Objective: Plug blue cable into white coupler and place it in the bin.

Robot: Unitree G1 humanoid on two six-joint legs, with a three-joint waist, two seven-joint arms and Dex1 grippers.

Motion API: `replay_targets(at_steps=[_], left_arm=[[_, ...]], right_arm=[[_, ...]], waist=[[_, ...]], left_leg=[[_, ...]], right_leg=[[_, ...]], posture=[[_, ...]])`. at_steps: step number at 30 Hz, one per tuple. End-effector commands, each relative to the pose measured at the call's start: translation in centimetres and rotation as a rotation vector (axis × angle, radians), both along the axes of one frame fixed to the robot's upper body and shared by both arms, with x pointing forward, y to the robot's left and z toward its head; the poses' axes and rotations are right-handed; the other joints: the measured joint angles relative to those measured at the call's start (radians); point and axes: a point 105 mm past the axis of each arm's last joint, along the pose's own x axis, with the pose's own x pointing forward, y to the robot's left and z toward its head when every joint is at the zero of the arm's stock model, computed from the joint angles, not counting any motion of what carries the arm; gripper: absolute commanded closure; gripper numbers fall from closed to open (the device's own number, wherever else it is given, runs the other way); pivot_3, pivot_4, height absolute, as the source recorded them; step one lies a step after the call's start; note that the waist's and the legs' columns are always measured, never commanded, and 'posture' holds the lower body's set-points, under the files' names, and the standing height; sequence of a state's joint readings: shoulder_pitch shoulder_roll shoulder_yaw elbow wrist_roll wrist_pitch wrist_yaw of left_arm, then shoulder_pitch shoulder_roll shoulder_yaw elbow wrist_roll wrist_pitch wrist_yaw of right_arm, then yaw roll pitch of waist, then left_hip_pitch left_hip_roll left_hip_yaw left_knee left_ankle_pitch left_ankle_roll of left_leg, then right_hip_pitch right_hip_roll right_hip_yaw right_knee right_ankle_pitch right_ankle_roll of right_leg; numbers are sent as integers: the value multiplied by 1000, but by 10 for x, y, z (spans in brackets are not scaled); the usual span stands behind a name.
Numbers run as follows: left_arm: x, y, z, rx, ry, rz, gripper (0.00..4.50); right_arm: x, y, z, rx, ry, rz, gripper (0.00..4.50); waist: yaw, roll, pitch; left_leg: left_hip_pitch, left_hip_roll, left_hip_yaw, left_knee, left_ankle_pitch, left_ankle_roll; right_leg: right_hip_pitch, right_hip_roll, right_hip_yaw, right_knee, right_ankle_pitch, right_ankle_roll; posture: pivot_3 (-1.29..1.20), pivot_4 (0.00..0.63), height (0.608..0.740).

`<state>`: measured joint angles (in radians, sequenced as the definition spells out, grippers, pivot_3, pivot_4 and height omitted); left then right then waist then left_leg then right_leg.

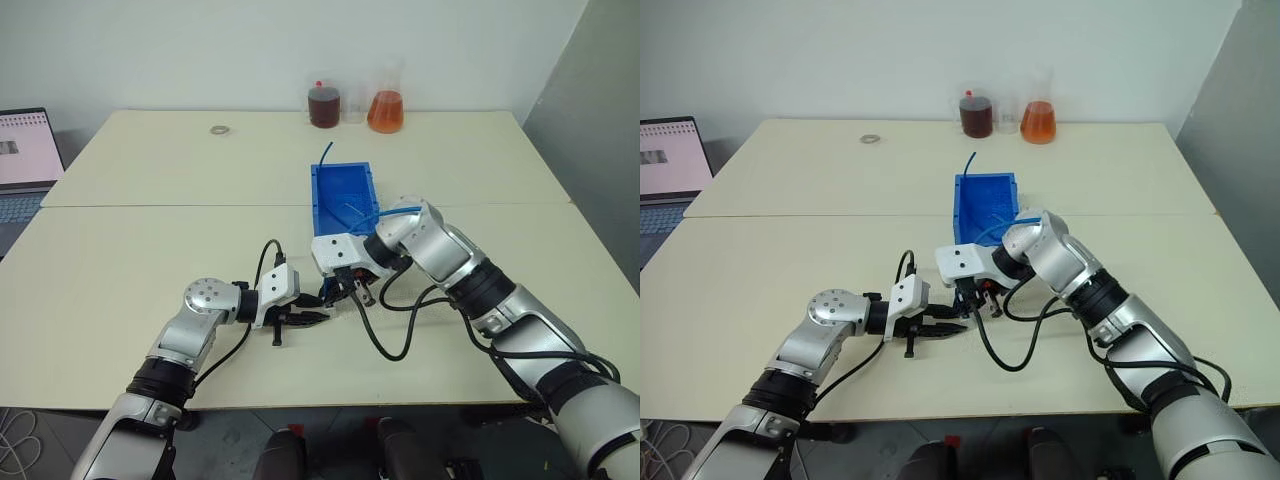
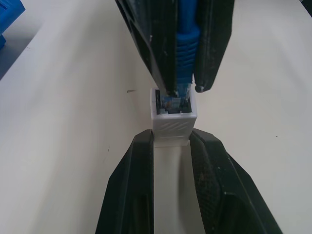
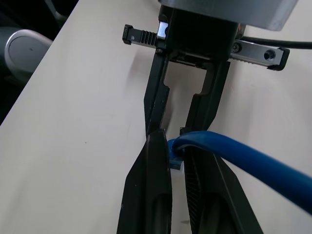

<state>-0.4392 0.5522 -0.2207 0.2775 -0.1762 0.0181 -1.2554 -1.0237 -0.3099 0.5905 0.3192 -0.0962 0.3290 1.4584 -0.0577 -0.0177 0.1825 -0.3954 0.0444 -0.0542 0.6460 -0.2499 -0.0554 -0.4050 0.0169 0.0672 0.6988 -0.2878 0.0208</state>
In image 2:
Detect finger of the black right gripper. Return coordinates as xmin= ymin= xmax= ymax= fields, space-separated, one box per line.
xmin=194 ymin=0 xmax=236 ymax=93
xmin=114 ymin=0 xmax=180 ymax=95

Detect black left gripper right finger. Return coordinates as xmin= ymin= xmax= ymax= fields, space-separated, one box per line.
xmin=190 ymin=129 xmax=285 ymax=234

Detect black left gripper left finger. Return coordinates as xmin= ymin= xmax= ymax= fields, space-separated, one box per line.
xmin=95 ymin=129 xmax=155 ymax=234

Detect blue cable plug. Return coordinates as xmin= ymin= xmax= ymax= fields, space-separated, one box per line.
xmin=159 ymin=0 xmax=201 ymax=115

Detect white socket block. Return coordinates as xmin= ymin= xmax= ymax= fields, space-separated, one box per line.
xmin=150 ymin=87 xmax=197 ymax=148

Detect blue plastic crate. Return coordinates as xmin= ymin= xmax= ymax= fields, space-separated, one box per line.
xmin=0 ymin=0 xmax=26 ymax=81

